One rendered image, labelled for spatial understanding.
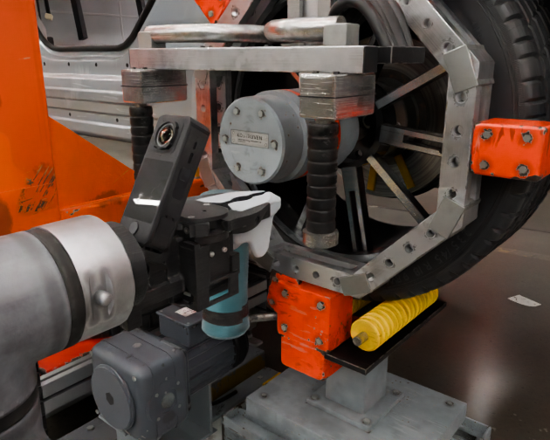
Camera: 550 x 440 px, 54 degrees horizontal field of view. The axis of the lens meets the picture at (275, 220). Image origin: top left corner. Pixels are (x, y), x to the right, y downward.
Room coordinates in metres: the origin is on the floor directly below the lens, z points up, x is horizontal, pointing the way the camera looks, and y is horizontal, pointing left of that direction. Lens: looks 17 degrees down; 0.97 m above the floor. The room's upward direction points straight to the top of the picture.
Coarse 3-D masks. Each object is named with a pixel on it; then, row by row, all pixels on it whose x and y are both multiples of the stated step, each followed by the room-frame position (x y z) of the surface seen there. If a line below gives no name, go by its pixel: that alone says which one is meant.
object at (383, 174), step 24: (264, 24) 1.07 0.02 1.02; (240, 72) 1.11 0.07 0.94; (264, 72) 1.15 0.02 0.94; (288, 72) 1.21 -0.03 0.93; (432, 72) 0.87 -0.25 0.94; (240, 96) 1.11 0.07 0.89; (384, 96) 0.93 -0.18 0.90; (384, 120) 0.93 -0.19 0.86; (360, 144) 1.00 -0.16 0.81; (384, 144) 0.95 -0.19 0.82; (408, 144) 0.89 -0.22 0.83; (360, 168) 0.96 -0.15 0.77; (384, 168) 0.92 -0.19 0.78; (288, 192) 1.13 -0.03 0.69; (360, 192) 0.95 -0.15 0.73; (408, 192) 0.90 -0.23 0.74; (288, 216) 1.07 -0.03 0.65; (336, 216) 1.14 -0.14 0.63; (360, 216) 0.95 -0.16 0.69; (360, 240) 0.96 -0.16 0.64; (384, 240) 1.01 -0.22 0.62
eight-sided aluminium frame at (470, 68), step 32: (256, 0) 0.98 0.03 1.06; (416, 0) 0.78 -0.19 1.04; (416, 32) 0.78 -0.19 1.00; (448, 32) 0.75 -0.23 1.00; (448, 64) 0.75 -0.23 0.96; (480, 64) 0.73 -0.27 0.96; (224, 96) 1.08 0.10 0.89; (448, 96) 0.75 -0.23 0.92; (480, 96) 0.74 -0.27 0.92; (448, 128) 0.75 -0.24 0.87; (224, 160) 1.08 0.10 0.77; (448, 160) 0.74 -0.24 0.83; (448, 192) 0.75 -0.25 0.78; (448, 224) 0.73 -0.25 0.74; (288, 256) 0.92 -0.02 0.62; (320, 256) 0.93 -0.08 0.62; (384, 256) 0.80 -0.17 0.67; (416, 256) 0.77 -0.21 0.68; (352, 288) 0.83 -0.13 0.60
